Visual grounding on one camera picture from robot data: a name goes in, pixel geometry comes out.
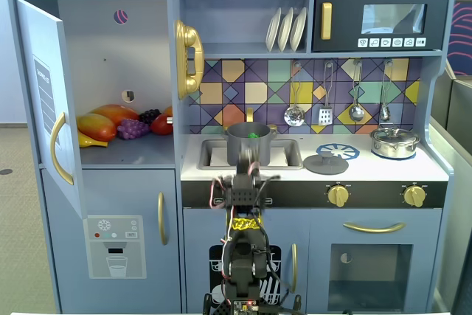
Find gray pot lid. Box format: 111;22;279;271
302;153;350;175

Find robot controller board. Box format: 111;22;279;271
232;300;259;313

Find small red yellow mango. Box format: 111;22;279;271
76;113;118;142

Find blue toy kitchen unit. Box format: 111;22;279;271
7;0;458;314

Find small metal spoon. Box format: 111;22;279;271
379;60;392;122

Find blue cabinet door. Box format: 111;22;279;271
16;0;88;220

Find blue dishwasher door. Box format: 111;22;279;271
183;207;310;314

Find gold oven door handle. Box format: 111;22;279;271
342;221;406;234

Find metal skimmer spoon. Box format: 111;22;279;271
283;62;306;127

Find blue stove burner disc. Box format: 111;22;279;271
370;149;417;161
316;142;361;162

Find blue freezer door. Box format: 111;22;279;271
41;167;181;314

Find gold stove knob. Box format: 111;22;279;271
403;184;428;208
327;184;350;208

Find metal ladle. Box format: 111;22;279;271
348;60;365;122

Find gray plastic pot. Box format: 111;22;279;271
221;122;278;167

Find gray partition panel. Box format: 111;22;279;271
429;60;472;315

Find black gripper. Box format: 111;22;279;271
235;143;260;179

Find gold freezer door handle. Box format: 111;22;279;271
157;192;169;246

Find dark toy grapes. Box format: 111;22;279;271
138;108;162;126

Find metal slotted spatula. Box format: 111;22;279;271
318;62;335;126

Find blue oven door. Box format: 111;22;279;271
309;208;443;314

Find gold toy telephone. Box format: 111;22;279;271
175;19;205;101

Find stainless steel pot lid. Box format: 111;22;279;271
371;126;419;143

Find gray toy sink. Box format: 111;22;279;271
198;139;304;171

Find gold dishwasher door handle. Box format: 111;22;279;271
291;243;298;294

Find purple toy grapes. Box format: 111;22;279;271
117;118;150;140

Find gold curved cabinet door handle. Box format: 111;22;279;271
50;111;74;186

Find large red orange mango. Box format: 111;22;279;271
89;103;140;128

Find red toy tomato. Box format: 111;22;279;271
149;114;174;136

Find black microwave door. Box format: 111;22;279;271
312;0;451;52

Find white toy plate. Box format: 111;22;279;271
265;7;282;52
277;7;294;52
289;7;308;52

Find gold microwave handle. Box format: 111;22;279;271
320;2;333;41

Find yellow toy banana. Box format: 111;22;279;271
78;132;109;149

